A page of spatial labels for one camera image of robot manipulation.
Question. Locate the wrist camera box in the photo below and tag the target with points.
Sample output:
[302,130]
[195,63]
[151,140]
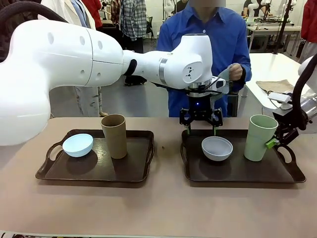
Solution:
[220,83]
[280,97]

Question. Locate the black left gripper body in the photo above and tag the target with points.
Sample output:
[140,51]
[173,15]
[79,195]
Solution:
[200,105]

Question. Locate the pale green tall cup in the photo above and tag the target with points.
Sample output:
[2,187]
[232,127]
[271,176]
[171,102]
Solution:
[257,141]

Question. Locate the grey patterned trousers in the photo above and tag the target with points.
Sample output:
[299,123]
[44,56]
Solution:
[86,101]

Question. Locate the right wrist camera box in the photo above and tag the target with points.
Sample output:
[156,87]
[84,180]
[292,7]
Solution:
[280,97]

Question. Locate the person in blue shirt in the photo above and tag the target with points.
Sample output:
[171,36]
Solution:
[223,37]

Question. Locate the dark brown serving tray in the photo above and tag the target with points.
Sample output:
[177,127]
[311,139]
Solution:
[123,171]
[247,171]

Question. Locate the person in plaid shirt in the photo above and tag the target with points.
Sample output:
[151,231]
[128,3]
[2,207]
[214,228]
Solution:
[131,17]

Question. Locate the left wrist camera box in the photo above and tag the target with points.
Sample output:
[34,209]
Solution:
[220,83]

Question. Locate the grey bowl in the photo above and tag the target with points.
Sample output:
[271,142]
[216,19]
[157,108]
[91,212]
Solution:
[215,155]

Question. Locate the person's left forearm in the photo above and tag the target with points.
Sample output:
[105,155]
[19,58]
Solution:
[247,74]

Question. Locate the beige cloth mat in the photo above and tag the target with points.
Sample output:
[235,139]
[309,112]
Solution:
[277,85]

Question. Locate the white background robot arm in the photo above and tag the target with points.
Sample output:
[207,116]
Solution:
[169,8]
[251,10]

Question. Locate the person's left hand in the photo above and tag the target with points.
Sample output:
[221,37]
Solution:
[236,72]

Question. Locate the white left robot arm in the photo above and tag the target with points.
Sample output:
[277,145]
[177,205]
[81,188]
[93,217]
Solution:
[62,54]

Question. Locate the brown tall cup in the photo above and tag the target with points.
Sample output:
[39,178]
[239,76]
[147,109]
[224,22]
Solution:
[116,141]

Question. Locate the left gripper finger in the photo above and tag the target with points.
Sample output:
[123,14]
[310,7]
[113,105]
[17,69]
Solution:
[184,116]
[218,117]

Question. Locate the grey background work table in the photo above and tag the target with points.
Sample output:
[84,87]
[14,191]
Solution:
[267,28]

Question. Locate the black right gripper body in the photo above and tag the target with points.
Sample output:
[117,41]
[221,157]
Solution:
[287,134]

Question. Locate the light blue bowl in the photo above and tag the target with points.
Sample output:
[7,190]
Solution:
[76,146]

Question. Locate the white hanging jacket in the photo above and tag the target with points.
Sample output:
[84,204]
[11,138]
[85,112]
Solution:
[71,10]

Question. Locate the red garment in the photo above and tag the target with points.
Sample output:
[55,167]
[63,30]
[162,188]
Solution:
[97,15]
[309,19]

